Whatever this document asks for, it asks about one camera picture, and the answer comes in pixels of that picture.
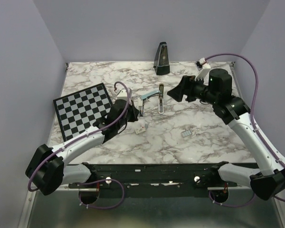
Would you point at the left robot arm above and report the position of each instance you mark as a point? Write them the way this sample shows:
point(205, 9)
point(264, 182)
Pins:
point(50, 167)

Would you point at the white staple box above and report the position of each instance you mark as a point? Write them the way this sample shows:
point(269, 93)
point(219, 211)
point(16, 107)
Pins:
point(140, 130)

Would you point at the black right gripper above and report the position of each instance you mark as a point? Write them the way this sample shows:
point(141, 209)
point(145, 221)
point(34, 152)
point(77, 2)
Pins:
point(185, 87)

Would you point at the black white chessboard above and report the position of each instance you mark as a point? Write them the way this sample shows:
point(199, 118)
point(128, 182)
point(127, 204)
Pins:
point(77, 111)

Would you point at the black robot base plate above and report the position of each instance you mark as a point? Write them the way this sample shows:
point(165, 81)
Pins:
point(137, 180)

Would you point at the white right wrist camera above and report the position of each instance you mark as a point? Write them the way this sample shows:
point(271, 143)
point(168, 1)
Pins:
point(203, 68)

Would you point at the light blue stapler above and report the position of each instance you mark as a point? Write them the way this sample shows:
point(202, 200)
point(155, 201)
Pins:
point(143, 99)

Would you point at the black metronome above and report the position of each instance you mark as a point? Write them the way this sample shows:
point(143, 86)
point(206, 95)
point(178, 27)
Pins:
point(161, 61)

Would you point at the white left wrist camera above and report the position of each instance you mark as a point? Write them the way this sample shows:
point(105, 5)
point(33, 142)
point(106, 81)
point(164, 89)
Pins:
point(122, 94)

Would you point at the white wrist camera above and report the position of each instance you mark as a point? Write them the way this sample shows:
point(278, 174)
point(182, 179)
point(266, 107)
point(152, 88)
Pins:
point(203, 68)
point(122, 94)

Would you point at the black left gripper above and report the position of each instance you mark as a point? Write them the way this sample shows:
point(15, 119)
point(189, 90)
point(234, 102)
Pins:
point(135, 112)

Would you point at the small grey staple tray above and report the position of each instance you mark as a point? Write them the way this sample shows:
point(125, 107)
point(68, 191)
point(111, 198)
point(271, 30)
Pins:
point(186, 133)

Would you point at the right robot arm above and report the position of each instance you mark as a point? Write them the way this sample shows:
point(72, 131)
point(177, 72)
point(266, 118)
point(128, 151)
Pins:
point(269, 178)

